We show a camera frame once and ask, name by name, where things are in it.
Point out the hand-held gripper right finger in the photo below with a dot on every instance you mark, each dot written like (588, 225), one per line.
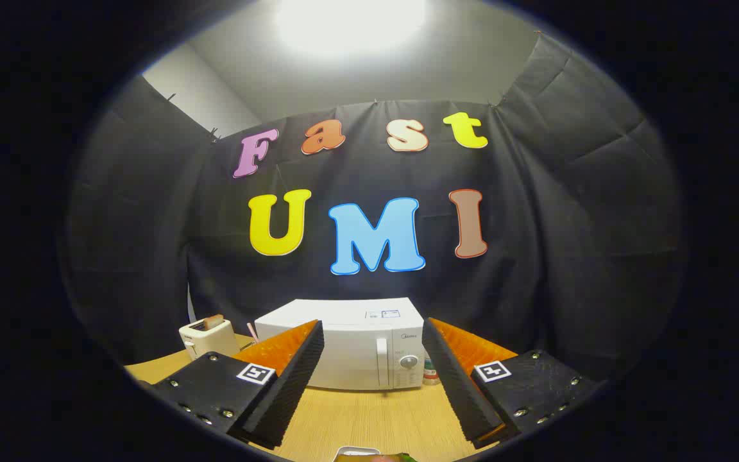
(456, 378)

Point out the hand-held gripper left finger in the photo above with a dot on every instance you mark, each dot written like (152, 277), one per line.
(292, 378)

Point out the white microwave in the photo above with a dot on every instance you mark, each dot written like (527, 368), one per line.
(356, 346)

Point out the toy sandwich with lettuce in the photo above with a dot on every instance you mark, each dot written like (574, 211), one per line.
(395, 458)

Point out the clear bottle with red label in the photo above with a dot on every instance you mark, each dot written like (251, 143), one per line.
(430, 372)

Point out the white toaster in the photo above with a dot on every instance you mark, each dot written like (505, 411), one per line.
(206, 340)

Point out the small white plate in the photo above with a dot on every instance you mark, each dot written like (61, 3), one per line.
(356, 450)

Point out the toast slice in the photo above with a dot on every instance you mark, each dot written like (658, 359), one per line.
(214, 320)

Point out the black backdrop cloth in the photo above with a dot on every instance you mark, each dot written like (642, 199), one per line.
(356, 167)

